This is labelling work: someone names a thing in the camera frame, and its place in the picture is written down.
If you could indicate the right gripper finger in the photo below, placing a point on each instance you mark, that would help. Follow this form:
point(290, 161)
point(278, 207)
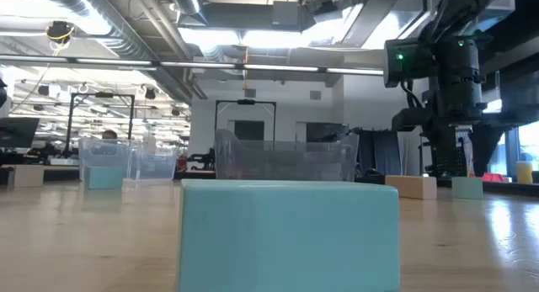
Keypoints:
point(440, 151)
point(484, 144)

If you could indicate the orange block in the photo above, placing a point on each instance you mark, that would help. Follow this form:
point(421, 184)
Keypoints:
point(412, 187)

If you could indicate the teal block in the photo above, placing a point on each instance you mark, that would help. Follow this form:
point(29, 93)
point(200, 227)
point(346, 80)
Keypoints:
point(288, 237)
point(104, 177)
point(467, 187)

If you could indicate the brown wooden block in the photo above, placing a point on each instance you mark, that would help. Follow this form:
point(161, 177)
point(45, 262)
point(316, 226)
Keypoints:
point(26, 175)

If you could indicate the black background robot arm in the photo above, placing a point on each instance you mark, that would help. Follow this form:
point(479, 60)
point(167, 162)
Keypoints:
point(203, 160)

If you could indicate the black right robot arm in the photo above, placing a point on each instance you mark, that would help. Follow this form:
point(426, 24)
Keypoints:
point(459, 10)

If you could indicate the red object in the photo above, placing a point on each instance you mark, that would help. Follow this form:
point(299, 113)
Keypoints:
point(493, 177)

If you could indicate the yellow cup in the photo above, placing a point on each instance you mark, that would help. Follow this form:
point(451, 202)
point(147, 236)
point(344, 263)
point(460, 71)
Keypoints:
point(524, 173)

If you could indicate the dark hanging cloth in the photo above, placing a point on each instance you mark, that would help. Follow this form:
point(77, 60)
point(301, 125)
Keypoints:
point(379, 151)

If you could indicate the smoky grey plastic container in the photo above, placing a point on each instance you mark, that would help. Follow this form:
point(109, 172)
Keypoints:
point(286, 161)

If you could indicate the grey ceiling unit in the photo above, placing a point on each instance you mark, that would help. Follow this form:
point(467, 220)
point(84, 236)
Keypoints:
point(286, 13)

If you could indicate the long linear ceiling light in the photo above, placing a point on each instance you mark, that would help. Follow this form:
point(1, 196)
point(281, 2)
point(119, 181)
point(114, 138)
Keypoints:
point(198, 65)

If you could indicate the clear plastic container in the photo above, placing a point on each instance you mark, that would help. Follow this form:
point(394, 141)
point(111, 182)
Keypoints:
point(151, 166)

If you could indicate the person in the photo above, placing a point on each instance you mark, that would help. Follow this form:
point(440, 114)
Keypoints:
point(109, 135)

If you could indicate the black monitor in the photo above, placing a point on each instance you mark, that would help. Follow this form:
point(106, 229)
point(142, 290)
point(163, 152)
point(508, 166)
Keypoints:
point(19, 132)

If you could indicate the black aluminium table frame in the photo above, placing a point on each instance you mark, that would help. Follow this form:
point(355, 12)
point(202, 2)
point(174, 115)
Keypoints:
point(509, 187)

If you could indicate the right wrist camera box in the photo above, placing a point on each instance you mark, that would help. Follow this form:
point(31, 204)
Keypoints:
point(408, 65)

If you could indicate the black robot station frame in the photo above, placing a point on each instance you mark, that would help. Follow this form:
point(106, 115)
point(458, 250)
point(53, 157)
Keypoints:
point(69, 123)
point(245, 102)

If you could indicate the silver spiral air duct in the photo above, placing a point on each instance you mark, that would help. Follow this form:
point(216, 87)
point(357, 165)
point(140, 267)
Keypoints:
point(126, 35)

